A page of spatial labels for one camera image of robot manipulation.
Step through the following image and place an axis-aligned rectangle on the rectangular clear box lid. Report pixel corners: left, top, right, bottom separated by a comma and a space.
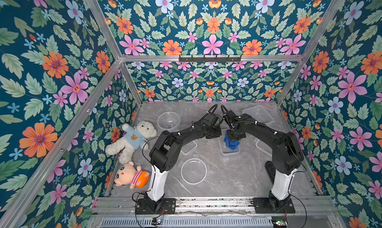
181, 141, 197, 155

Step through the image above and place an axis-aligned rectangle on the black hook rail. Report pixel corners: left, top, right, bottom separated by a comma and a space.
178, 55, 242, 63

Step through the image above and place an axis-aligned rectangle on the rectangular clear lunch box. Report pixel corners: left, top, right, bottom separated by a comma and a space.
218, 129, 241, 156

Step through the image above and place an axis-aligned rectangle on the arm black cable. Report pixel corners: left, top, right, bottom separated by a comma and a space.
130, 186, 154, 228
287, 168, 308, 228

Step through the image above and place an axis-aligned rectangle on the square clear box lid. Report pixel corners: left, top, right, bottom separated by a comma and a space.
256, 139, 272, 157

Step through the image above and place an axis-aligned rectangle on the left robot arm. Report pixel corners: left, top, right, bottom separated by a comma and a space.
144, 112, 223, 212

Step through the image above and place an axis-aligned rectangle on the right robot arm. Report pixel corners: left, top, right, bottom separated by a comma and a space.
221, 105, 303, 212

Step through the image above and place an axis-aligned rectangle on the pink doll orange outfit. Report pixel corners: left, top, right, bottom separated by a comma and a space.
114, 161, 150, 189

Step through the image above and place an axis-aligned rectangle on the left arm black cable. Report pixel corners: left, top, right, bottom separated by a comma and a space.
130, 186, 154, 228

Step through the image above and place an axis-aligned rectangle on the round clear lunch box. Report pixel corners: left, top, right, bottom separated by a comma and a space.
157, 112, 181, 132

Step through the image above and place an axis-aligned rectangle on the square clear lunch box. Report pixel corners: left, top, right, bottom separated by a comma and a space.
242, 105, 274, 125

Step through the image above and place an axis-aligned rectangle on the blue cleaning cloth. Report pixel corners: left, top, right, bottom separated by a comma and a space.
223, 131, 240, 151

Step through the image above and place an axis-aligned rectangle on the white ventilation grille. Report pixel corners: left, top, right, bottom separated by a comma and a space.
99, 217, 274, 228

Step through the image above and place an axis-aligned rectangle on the round clear box lid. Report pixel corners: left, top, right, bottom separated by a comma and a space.
181, 158, 207, 185

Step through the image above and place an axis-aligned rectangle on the aluminium front rail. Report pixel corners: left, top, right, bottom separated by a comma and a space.
93, 196, 340, 216

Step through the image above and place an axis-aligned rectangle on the white teddy bear blue shirt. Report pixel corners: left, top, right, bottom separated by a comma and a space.
105, 120, 157, 164

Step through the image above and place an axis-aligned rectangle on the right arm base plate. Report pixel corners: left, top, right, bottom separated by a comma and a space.
251, 197, 295, 214

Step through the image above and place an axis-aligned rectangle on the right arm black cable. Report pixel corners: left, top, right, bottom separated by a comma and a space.
287, 168, 308, 228

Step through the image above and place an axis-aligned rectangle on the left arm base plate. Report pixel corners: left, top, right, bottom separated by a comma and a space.
135, 197, 177, 215

